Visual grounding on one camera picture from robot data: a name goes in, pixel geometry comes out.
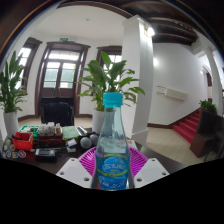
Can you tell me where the dark-framed window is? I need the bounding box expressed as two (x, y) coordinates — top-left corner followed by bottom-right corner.
(16, 37), (43, 94)
(96, 45), (123, 73)

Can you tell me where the clear bottle with blue cap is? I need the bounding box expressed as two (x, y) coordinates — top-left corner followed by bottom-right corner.
(94, 92), (132, 191)

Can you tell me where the green box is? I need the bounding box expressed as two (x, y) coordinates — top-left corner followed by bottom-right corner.
(19, 125), (40, 138)

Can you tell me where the green cloth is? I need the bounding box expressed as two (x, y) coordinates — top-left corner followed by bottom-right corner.
(61, 125), (81, 141)

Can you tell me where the white wall unit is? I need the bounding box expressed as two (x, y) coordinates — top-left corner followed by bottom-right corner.
(156, 85), (188, 102)

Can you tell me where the brown tray with white cups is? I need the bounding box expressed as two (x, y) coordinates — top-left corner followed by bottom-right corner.
(38, 122), (64, 141)

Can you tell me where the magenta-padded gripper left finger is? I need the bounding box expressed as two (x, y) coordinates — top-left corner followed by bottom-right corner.
(55, 146), (99, 190)

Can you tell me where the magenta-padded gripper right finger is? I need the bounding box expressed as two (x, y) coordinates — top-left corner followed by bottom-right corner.
(128, 146), (170, 189)

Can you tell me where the plant in dark planter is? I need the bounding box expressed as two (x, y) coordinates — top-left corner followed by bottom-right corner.
(189, 99), (224, 159)

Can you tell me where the grey microphone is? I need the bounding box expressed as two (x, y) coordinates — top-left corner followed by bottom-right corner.
(79, 135), (93, 150)
(88, 133), (100, 146)

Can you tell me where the leafy plant in white pot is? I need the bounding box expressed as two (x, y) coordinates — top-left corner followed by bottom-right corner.
(77, 50), (146, 134)
(0, 50), (28, 138)

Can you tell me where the black rectangular device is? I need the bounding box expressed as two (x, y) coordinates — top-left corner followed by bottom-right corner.
(34, 148), (58, 164)

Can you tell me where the dark wooden double door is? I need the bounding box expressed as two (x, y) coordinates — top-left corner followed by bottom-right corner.
(34, 41), (91, 118)

